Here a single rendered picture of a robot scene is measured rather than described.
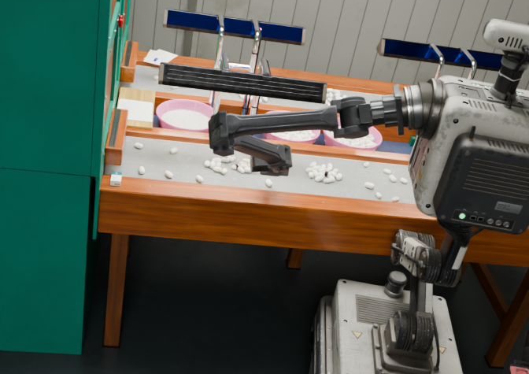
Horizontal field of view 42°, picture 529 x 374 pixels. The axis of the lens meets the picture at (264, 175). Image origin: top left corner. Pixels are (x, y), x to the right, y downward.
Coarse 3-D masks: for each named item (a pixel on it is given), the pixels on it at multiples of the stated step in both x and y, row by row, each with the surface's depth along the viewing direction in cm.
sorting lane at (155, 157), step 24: (144, 144) 272; (168, 144) 275; (192, 144) 278; (120, 168) 254; (144, 168) 257; (168, 168) 260; (192, 168) 263; (360, 168) 285; (384, 168) 289; (408, 168) 292; (312, 192) 264; (336, 192) 267; (360, 192) 270; (384, 192) 273; (408, 192) 276
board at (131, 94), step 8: (120, 88) 300; (128, 88) 301; (120, 96) 294; (128, 96) 295; (136, 96) 296; (144, 96) 298; (152, 96) 299; (128, 120) 278; (136, 120) 279; (144, 128) 276
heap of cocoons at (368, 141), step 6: (330, 132) 307; (342, 138) 305; (360, 138) 308; (366, 138) 309; (372, 138) 309; (348, 144) 302; (354, 144) 302; (360, 144) 303; (366, 144) 303; (372, 144) 305
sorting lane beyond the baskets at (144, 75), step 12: (144, 72) 326; (156, 72) 328; (120, 84) 311; (132, 84) 313; (144, 84) 315; (156, 84) 318; (204, 96) 316; (228, 96) 320; (348, 96) 344; (372, 96) 349; (312, 108) 325
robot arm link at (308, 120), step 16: (352, 96) 191; (224, 112) 190; (288, 112) 191; (304, 112) 191; (320, 112) 191; (336, 112) 191; (224, 128) 189; (240, 128) 190; (256, 128) 190; (272, 128) 190; (288, 128) 191; (304, 128) 192; (320, 128) 193; (336, 128) 191; (352, 128) 189; (224, 144) 196
